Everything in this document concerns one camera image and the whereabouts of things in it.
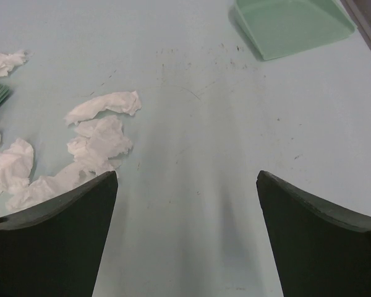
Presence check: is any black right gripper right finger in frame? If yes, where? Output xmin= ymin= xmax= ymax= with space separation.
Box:
xmin=257 ymin=171 xmax=371 ymax=296

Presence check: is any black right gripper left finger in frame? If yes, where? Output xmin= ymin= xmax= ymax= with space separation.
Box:
xmin=0 ymin=171 xmax=117 ymax=296

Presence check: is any green plastic dustpan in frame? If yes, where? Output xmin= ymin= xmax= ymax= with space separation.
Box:
xmin=233 ymin=0 xmax=356 ymax=61

